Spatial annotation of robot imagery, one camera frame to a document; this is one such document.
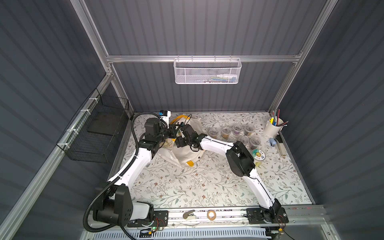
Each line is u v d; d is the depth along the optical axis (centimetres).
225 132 102
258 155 87
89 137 73
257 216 74
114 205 41
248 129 104
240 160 61
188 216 73
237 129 103
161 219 72
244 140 97
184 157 92
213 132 102
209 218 74
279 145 96
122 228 68
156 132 65
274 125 100
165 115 71
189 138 78
